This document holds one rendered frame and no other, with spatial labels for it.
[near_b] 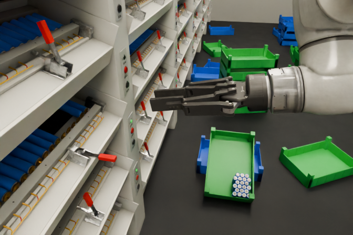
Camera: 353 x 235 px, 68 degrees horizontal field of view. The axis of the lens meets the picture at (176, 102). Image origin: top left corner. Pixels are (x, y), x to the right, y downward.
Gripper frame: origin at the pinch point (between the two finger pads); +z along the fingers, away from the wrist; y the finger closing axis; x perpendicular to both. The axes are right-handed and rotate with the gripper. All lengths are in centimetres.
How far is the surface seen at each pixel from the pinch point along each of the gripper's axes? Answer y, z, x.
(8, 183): 22.6, 23.1, 1.4
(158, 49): -58, 17, 6
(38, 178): 20.1, 19.9, 2.8
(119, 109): -6.6, 15.6, 5.5
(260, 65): -103, -29, 37
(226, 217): -21, -7, 67
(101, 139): 3.6, 16.8, 7.3
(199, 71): -143, 13, 53
